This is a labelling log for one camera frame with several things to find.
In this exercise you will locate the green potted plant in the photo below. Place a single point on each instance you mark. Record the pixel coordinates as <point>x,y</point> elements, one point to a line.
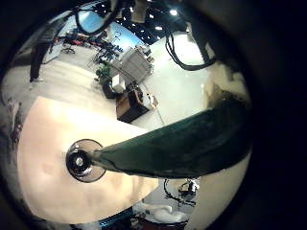
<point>104,73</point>

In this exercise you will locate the flower bouquet with green wrap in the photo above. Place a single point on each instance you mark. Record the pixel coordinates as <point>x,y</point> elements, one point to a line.
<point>179,147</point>

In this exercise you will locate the teal table frame rail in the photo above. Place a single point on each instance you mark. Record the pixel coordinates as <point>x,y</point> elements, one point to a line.
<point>116,218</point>

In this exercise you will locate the grey cabinet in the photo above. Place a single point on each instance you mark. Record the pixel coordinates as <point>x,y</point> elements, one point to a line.
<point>136,65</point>

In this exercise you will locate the clear plastic cup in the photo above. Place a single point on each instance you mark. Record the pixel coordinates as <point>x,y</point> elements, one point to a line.
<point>81,161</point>

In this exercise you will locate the person in dark clothes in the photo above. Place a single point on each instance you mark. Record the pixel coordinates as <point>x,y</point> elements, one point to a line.
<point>40,52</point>

